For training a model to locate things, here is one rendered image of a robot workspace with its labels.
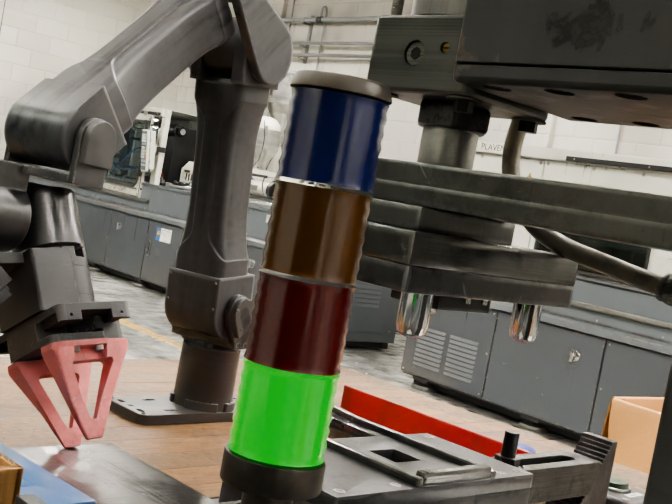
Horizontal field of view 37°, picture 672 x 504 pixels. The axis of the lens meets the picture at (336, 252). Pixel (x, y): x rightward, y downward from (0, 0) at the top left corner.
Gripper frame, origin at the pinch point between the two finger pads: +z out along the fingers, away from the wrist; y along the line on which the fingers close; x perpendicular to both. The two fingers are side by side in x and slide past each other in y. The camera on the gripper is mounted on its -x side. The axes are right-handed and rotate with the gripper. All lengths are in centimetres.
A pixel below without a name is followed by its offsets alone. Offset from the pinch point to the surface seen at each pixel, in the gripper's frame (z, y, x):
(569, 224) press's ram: -1.9, 42.9, 5.2
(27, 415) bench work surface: -4.4, -16.6, 5.0
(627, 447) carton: 17, -80, 225
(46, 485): 4.0, 6.3, -7.3
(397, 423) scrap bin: 4.1, 2.6, 33.8
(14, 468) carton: 3.5, 16.4, -14.8
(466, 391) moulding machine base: -30, -318, 475
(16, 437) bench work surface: -1.7, -10.9, 0.5
